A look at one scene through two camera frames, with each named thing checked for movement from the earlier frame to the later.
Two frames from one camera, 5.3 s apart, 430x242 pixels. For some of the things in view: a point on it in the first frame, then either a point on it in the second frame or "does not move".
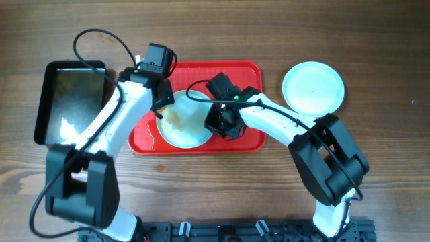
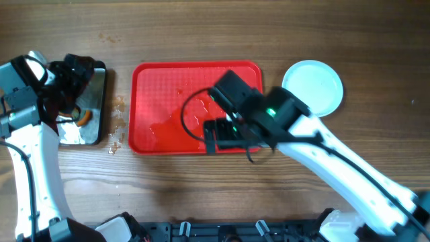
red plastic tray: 143,136 does not move
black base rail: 265,230 does not move
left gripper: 164,97 to 74,73
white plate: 182,125 to 314,83
